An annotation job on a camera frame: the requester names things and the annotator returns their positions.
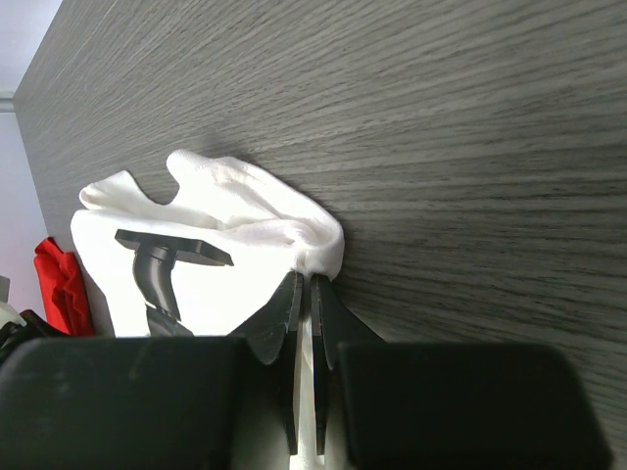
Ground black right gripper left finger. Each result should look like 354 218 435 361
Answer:
1 272 303 469

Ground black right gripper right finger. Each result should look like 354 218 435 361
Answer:
311 275 612 469

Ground red t shirt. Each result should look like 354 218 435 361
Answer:
33 237 95 337

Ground white printed t shirt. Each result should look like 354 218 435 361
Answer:
71 151 344 469

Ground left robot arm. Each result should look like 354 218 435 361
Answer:
0 276 67 363

